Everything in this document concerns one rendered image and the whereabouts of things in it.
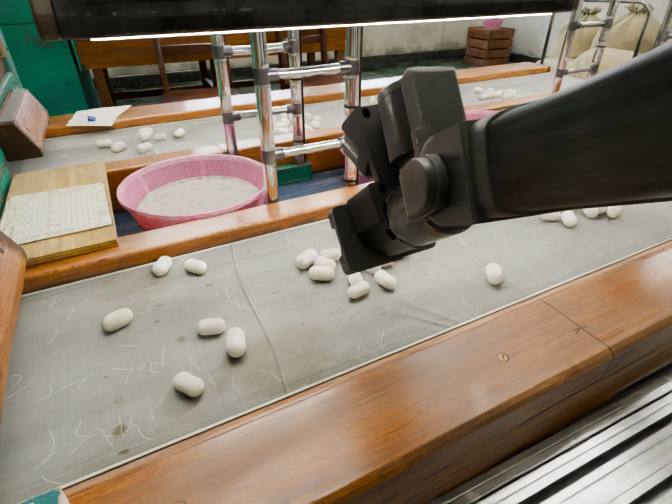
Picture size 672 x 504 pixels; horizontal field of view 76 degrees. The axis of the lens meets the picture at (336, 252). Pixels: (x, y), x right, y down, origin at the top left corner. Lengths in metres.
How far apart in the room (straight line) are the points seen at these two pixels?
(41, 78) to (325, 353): 2.89
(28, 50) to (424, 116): 2.96
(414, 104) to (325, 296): 0.29
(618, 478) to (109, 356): 0.53
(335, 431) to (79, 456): 0.22
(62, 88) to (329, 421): 2.97
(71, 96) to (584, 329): 3.04
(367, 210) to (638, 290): 0.37
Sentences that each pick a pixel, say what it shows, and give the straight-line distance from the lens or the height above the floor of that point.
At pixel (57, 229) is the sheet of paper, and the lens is 0.73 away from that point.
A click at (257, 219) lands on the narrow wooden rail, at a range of 0.68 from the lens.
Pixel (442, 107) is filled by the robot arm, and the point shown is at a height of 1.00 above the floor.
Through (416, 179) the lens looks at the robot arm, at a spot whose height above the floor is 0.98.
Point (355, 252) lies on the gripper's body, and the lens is 0.41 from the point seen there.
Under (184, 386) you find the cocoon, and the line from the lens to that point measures 0.45.
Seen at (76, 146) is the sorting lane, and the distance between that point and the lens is 1.20.
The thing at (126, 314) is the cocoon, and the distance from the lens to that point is 0.55.
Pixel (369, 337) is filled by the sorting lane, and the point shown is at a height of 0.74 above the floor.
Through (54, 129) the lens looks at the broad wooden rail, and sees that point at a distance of 1.29.
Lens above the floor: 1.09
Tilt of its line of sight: 33 degrees down
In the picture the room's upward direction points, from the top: straight up
